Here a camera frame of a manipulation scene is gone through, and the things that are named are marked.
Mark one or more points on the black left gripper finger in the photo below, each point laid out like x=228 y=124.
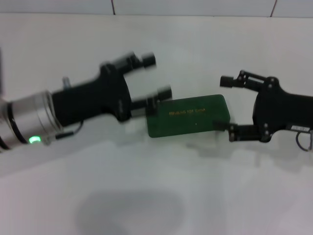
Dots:
x=148 y=60
x=163 y=93

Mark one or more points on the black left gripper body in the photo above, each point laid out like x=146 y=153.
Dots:
x=97 y=100

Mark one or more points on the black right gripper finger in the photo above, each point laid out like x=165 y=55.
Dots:
x=227 y=81
x=244 y=133

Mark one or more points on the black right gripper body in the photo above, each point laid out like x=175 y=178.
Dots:
x=281 y=112

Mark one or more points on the green glasses case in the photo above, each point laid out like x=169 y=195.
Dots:
x=185 y=122

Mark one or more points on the silver cylindrical port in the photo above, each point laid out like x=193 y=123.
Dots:
x=66 y=82

